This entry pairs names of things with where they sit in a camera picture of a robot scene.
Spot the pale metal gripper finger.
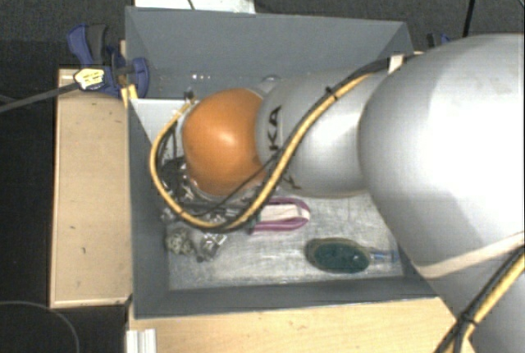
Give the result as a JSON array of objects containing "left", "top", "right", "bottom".
[
  {"left": 195, "top": 232, "right": 228, "bottom": 263},
  {"left": 164, "top": 227, "right": 196, "bottom": 257}
]

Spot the purple and white cloth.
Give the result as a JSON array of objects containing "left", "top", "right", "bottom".
[{"left": 250, "top": 196, "right": 312, "bottom": 234}]

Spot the pale wood board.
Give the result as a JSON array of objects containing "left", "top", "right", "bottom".
[{"left": 48, "top": 67, "right": 135, "bottom": 309}]

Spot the dark green plastic bottle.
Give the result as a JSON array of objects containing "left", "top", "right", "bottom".
[{"left": 304, "top": 237, "right": 399, "bottom": 275}]

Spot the grey metal bin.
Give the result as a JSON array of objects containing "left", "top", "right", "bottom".
[{"left": 124, "top": 5, "right": 438, "bottom": 319}]

